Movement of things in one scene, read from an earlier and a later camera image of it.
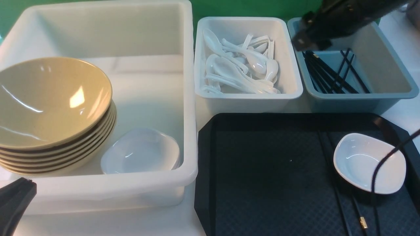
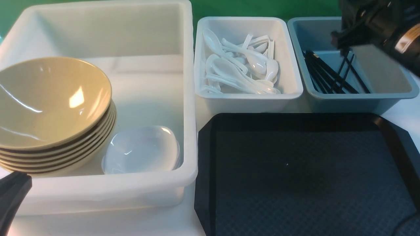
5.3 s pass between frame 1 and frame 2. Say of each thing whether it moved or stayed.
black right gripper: moved
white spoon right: stayed
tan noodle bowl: stayed
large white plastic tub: stayed
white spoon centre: stayed
